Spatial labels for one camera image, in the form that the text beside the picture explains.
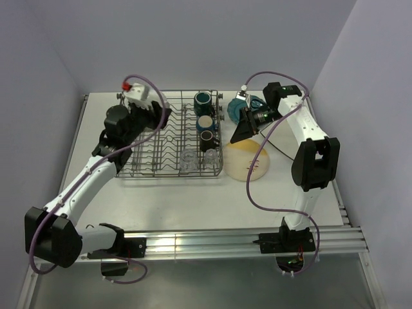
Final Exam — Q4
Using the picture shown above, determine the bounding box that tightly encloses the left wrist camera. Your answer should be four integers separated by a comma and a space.
122, 82, 151, 110

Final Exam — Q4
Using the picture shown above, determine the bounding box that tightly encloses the brown mug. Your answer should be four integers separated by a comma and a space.
200, 130, 220, 153

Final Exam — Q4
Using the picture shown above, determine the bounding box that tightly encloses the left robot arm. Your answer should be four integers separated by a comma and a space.
24, 97, 170, 274

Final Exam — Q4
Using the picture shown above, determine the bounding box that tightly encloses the clear drinking glass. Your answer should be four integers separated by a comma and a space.
204, 149, 218, 166

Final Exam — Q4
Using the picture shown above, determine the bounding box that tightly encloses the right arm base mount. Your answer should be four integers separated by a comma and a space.
253, 232, 315, 272

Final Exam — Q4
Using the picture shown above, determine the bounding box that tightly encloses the teal scalloped plate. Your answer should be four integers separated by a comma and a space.
227, 95, 266, 124

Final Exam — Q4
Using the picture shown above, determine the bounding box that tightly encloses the cream yellow plate leaf motif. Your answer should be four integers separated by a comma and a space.
223, 139, 270, 182

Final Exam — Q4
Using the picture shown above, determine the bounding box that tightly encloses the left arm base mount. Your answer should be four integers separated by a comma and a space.
87, 237, 148, 285

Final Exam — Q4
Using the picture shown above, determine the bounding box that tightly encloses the dark blue mug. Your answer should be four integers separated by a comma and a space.
196, 115, 218, 134

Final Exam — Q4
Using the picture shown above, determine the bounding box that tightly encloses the teal green mug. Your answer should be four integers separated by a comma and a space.
194, 91, 215, 117

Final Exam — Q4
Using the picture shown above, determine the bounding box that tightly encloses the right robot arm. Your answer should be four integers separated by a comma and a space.
230, 82, 341, 253

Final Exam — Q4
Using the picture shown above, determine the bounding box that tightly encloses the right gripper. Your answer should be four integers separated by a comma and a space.
230, 106, 284, 144

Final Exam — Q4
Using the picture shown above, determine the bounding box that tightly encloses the grey wire dish rack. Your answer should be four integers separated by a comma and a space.
118, 89, 224, 179

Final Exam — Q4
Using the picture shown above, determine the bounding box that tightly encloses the aluminium rail frame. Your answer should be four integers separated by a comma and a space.
17, 91, 389, 309

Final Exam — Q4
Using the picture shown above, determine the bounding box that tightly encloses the clear glass mug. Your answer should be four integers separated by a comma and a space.
180, 149, 198, 173

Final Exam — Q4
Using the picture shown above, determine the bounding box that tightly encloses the white square plate black rim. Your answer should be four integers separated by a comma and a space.
268, 120, 299, 160

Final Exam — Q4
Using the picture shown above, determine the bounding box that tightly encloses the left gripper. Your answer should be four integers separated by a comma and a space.
123, 100, 171, 145

